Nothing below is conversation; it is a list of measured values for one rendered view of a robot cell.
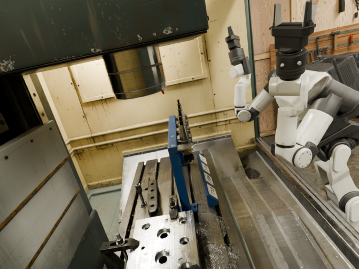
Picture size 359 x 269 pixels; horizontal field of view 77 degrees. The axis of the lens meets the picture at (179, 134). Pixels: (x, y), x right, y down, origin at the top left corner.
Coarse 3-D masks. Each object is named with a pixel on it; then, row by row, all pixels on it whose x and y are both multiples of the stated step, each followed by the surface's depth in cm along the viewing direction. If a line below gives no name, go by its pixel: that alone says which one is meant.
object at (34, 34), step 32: (0, 0) 47; (32, 0) 47; (64, 0) 47; (96, 0) 47; (128, 0) 48; (160, 0) 48; (192, 0) 48; (0, 32) 49; (32, 32) 49; (64, 32) 49; (96, 32) 50; (128, 32) 50; (160, 32) 50; (192, 32) 51; (0, 64) 51; (32, 64) 52; (64, 64) 60
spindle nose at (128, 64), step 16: (144, 48) 57; (112, 64) 57; (128, 64) 56; (144, 64) 57; (160, 64) 62; (112, 80) 60; (128, 80) 58; (144, 80) 58; (160, 80) 62; (128, 96) 60; (144, 96) 60
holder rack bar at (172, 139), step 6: (174, 120) 124; (168, 126) 116; (174, 126) 114; (168, 132) 107; (174, 132) 106; (168, 138) 100; (174, 138) 99; (168, 144) 94; (174, 144) 93; (168, 150) 91; (174, 150) 91
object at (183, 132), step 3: (180, 126) 93; (183, 126) 93; (180, 129) 94; (183, 129) 93; (186, 129) 95; (180, 132) 94; (183, 132) 94; (186, 132) 94; (180, 135) 95; (183, 135) 94; (186, 135) 94; (180, 138) 95; (183, 138) 94; (186, 138) 94; (189, 138) 95
